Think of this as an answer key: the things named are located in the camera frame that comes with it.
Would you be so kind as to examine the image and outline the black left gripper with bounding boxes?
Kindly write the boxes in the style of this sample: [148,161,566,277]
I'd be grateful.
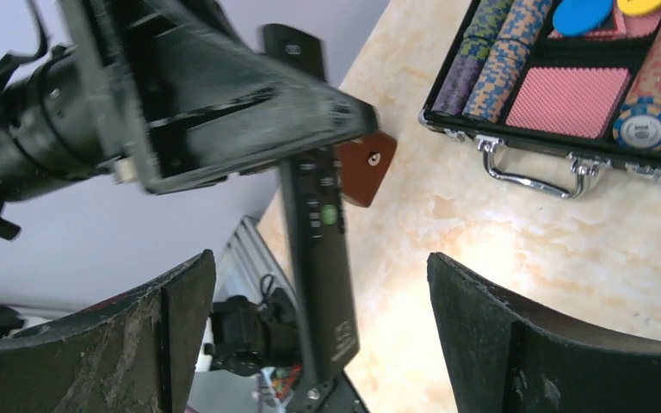
[59,1,378,194]

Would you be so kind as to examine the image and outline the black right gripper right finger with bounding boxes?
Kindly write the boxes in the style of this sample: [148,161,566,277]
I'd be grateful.
[427,252,661,412]

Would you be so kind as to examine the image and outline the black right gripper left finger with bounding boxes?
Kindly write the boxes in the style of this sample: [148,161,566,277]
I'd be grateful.
[0,250,216,412]

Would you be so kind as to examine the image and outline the black remote with buttons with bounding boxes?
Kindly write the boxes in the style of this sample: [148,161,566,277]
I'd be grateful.
[261,23,361,400]

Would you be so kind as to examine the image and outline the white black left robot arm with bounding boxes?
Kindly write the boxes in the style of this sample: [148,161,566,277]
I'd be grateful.
[0,1,378,240]

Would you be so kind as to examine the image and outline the brown wooden card holder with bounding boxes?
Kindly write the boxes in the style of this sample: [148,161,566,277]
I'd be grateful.
[335,131,398,207]

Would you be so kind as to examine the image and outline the pink playing card deck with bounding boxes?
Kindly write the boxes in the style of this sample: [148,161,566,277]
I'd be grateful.
[505,67,630,139]

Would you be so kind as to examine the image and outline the black poker chip case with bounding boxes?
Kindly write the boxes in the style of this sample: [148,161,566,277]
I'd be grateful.
[419,1,661,199]

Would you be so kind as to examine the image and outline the blue poker chip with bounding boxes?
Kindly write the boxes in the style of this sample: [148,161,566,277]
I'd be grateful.
[552,0,613,37]

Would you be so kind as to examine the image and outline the yellow poker chip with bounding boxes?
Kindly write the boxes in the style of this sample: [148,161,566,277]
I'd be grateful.
[616,0,661,16]

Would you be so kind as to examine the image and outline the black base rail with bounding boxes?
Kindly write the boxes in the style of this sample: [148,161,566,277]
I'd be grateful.
[186,216,368,412]

